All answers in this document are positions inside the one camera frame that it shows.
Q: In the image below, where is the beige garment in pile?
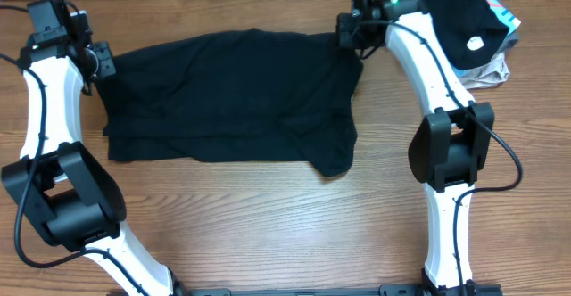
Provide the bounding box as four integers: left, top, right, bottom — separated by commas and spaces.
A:
458, 53, 510, 89

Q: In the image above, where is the dark teal t-shirt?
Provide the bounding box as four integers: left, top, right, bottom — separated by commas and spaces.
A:
96, 29, 363, 177

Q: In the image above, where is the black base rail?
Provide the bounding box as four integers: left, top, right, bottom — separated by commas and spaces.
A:
189, 284, 503, 296

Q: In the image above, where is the light blue garment in pile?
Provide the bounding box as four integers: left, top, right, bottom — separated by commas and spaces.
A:
453, 67, 468, 79

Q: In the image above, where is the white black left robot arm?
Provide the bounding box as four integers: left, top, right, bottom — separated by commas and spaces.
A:
1, 0, 187, 295

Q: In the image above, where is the black folded garment on pile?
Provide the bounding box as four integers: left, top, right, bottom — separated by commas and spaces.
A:
422, 0, 509, 70

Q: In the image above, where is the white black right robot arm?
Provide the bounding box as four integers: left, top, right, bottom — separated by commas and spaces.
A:
336, 0, 502, 295

